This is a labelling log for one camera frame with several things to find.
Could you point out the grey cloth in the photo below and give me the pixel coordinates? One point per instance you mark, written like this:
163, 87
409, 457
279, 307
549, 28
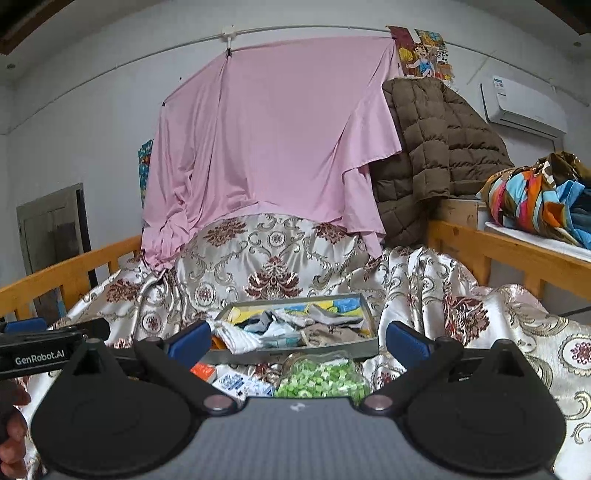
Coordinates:
337, 314

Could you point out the white wall hook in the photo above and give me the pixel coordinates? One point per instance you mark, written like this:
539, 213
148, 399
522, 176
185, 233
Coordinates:
228, 39

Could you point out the brown puffer jacket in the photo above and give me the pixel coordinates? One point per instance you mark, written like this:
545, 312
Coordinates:
429, 152

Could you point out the grey door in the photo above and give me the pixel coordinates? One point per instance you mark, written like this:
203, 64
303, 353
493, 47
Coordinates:
51, 240

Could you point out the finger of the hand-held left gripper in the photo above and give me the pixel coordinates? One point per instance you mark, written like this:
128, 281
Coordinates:
25, 325
87, 330

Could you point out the wooden bed rail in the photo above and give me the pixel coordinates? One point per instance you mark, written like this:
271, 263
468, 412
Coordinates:
60, 272
498, 251

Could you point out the floral satin blanket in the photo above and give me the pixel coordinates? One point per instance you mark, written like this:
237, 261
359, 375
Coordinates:
452, 286

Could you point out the cartoon wall poster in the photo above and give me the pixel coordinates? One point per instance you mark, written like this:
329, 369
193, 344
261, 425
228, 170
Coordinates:
422, 53

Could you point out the striped terry sock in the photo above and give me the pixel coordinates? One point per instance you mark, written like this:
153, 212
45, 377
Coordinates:
238, 339

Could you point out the pink sheet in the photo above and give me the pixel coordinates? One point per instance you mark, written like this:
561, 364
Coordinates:
277, 138

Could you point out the clear bag of green pieces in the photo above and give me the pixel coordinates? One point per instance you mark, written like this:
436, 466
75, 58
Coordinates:
318, 376

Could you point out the printed metal tray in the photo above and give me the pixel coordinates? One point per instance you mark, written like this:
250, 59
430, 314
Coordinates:
277, 356

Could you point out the person's left hand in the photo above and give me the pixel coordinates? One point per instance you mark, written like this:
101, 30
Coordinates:
11, 438

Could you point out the white mattress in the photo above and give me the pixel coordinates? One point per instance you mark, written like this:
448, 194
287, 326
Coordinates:
526, 237

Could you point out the colourful wall poster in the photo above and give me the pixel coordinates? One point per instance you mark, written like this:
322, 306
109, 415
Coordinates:
145, 164

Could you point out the light wooden box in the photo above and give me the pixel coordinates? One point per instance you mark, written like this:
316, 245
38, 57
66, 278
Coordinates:
457, 212

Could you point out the colourful patterned cloth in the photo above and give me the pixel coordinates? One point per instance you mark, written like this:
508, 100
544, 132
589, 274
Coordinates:
526, 198

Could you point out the white air conditioner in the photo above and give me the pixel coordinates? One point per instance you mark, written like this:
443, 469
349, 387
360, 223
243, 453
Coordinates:
524, 104

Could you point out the orange and white box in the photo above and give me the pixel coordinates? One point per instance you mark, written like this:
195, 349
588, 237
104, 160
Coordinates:
203, 371

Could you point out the white and blue carton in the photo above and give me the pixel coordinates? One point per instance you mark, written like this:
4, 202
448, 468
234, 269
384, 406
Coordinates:
240, 383

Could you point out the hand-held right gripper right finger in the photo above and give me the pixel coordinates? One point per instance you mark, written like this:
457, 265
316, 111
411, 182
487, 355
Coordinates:
408, 345

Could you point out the blue denim garment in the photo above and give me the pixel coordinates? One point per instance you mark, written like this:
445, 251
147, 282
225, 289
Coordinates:
579, 212

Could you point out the white clothesline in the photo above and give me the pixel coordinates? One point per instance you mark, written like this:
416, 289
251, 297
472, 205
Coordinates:
323, 29

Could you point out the black and blue lens cloth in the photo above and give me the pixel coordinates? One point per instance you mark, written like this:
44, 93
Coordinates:
258, 323

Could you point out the light blue tissue packet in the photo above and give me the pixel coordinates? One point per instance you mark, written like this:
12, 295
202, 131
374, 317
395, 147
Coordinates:
284, 337

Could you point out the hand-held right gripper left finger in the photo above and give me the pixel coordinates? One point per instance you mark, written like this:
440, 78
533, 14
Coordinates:
187, 345

